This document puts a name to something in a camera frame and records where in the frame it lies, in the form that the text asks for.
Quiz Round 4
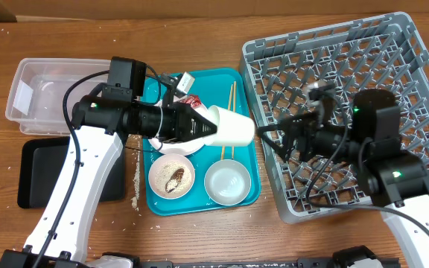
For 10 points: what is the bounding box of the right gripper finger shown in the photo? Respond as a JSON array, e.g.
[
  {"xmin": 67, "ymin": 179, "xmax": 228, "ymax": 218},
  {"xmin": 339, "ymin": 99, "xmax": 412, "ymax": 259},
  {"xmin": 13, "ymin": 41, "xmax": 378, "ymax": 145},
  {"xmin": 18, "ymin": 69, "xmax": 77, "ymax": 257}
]
[
  {"xmin": 261, "ymin": 131, "xmax": 293, "ymax": 162},
  {"xmin": 256, "ymin": 112, "xmax": 318, "ymax": 135}
]

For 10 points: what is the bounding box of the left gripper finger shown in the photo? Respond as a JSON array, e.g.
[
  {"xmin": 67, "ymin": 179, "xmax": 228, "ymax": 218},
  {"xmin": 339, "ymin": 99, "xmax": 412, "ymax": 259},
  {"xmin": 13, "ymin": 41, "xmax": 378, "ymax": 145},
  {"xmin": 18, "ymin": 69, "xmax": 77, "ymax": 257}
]
[
  {"xmin": 190, "ymin": 128, "xmax": 217, "ymax": 140},
  {"xmin": 190, "ymin": 108, "xmax": 217, "ymax": 134}
]

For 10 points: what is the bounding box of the white paper cup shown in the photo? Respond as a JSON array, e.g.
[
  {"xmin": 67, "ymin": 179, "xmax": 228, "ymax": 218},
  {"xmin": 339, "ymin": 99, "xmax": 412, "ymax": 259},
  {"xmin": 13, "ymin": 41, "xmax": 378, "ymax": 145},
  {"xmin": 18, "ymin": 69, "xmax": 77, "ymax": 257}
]
[{"xmin": 203, "ymin": 106, "xmax": 255, "ymax": 147}]

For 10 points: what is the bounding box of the pink bowl with rice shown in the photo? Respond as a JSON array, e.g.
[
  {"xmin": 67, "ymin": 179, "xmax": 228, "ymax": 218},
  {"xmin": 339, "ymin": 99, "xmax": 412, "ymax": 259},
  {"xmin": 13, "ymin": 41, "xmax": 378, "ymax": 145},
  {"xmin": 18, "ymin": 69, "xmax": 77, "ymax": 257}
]
[{"xmin": 148, "ymin": 154, "xmax": 195, "ymax": 200}]

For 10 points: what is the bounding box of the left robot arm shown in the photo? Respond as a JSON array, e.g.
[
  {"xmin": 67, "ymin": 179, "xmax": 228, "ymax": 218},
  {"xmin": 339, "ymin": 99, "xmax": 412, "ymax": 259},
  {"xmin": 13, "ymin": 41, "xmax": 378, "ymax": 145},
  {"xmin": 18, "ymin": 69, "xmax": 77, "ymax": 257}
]
[{"xmin": 0, "ymin": 57, "xmax": 217, "ymax": 267}]

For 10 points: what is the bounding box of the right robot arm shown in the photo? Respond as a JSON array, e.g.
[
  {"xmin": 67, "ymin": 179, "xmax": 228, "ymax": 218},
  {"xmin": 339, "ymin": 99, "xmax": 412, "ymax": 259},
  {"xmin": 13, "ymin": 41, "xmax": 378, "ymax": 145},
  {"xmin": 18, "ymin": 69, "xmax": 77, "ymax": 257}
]
[{"xmin": 257, "ymin": 86, "xmax": 429, "ymax": 267}]

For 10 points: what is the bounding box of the grey dishwasher rack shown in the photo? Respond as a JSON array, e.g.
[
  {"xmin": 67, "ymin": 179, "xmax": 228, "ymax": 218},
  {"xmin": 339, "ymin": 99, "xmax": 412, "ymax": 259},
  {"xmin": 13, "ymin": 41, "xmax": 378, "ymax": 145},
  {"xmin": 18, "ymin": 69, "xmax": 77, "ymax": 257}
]
[{"xmin": 238, "ymin": 11, "xmax": 429, "ymax": 224}]

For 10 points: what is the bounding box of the white round plate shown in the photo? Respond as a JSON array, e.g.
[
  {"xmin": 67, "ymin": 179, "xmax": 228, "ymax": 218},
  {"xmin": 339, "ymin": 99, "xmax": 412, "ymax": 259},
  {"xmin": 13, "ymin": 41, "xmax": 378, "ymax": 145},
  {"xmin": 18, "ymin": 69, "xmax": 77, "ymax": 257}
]
[{"xmin": 148, "ymin": 95, "xmax": 209, "ymax": 156}]

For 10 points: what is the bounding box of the red foil wrapper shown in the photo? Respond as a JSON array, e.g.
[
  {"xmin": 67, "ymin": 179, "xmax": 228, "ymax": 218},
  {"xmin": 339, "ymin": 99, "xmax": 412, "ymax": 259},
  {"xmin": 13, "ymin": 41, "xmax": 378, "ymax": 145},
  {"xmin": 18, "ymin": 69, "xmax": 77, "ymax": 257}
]
[{"xmin": 177, "ymin": 95, "xmax": 202, "ymax": 109}]

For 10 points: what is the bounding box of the brown food scrap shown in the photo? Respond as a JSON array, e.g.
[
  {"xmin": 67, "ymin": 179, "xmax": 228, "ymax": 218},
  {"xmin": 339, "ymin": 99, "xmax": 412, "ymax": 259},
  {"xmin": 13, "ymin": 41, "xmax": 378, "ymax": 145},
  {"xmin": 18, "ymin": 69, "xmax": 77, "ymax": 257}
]
[{"xmin": 165, "ymin": 167, "xmax": 185, "ymax": 193}]

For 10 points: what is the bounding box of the left wooden chopstick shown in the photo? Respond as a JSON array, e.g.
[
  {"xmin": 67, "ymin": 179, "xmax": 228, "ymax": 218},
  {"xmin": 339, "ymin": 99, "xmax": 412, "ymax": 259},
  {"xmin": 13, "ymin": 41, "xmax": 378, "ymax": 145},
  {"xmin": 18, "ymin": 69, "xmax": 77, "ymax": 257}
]
[{"xmin": 220, "ymin": 82, "xmax": 236, "ymax": 160}]

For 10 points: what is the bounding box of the wooden chopstick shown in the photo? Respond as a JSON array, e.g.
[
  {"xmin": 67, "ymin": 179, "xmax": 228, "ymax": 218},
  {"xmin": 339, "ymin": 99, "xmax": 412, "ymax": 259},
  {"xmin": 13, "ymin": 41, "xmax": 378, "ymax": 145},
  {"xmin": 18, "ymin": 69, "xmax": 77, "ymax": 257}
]
[
  {"xmin": 231, "ymin": 80, "xmax": 237, "ymax": 160},
  {"xmin": 220, "ymin": 82, "xmax": 236, "ymax": 160}
]

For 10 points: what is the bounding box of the right wooden chopstick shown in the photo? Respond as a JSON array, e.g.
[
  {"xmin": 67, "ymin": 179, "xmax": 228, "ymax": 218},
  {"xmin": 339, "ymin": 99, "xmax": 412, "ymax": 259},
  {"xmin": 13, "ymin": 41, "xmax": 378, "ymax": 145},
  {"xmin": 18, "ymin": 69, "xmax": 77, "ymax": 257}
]
[{"xmin": 231, "ymin": 80, "xmax": 237, "ymax": 160}]

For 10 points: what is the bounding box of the grey round bowl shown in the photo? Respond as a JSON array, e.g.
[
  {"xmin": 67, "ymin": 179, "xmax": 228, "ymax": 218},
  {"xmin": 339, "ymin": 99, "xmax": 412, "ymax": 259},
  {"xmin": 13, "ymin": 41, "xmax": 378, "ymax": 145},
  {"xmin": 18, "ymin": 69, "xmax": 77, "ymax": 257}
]
[{"xmin": 204, "ymin": 159, "xmax": 252, "ymax": 206}]

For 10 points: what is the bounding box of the black plastic tray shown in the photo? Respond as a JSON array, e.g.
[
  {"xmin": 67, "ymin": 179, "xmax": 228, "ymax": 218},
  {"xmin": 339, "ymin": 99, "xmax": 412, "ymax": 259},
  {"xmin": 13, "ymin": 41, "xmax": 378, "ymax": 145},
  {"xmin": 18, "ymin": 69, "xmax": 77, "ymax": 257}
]
[{"xmin": 17, "ymin": 136, "xmax": 125, "ymax": 209}]

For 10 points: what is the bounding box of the clear plastic storage bin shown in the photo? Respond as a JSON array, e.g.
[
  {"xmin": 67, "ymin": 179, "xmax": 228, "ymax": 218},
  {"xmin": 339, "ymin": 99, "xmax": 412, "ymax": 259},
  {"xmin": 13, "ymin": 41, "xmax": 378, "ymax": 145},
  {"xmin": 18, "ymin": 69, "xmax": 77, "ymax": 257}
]
[{"xmin": 5, "ymin": 58, "xmax": 130, "ymax": 136}]

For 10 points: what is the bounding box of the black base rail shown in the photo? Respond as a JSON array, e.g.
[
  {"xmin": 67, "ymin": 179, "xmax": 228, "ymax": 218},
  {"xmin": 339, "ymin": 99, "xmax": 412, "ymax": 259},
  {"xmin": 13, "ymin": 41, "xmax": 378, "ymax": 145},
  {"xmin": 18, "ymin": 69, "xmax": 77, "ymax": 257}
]
[{"xmin": 0, "ymin": 245, "xmax": 401, "ymax": 268}]

